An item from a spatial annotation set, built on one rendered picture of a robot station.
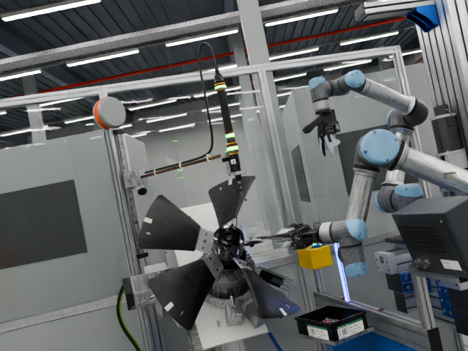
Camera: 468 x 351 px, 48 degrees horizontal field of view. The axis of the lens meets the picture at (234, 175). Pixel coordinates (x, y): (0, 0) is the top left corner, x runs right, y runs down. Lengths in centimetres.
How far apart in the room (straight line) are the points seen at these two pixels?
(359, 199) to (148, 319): 118
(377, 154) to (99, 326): 161
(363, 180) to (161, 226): 79
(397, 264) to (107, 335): 141
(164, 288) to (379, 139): 89
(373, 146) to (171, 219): 82
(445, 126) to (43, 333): 204
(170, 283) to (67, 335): 97
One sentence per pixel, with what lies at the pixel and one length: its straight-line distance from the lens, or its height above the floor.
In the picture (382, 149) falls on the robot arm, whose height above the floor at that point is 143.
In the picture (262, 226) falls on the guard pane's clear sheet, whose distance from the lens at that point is 283.
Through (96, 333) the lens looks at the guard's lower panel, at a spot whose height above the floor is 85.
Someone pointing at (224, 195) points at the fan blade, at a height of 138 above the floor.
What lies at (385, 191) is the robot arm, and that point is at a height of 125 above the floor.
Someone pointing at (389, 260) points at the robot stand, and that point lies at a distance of 241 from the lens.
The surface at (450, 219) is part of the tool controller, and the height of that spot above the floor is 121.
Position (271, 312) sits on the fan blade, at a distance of 187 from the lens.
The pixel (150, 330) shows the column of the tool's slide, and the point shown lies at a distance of 260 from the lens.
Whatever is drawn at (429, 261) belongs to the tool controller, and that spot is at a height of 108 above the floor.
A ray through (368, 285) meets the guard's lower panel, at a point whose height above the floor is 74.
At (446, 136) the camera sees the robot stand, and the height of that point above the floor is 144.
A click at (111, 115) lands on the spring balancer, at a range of 259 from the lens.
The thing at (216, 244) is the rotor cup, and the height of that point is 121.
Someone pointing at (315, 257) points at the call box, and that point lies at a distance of 239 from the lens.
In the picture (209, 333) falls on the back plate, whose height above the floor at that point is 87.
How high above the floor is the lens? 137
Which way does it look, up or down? 2 degrees up
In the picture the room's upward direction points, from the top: 11 degrees counter-clockwise
